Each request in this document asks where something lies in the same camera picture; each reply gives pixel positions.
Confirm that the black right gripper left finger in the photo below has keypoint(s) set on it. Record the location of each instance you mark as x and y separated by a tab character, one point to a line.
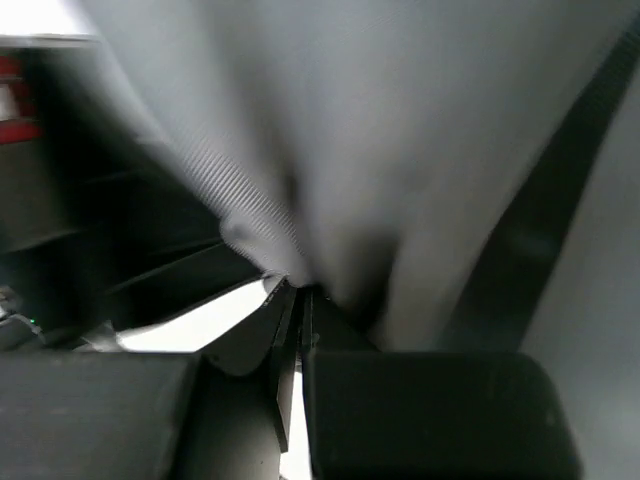
220	413

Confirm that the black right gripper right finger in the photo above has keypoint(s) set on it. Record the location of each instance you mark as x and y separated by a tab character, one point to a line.
410	415

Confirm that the grey pleated skirt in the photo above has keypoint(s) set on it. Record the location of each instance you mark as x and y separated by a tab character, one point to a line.
367	146

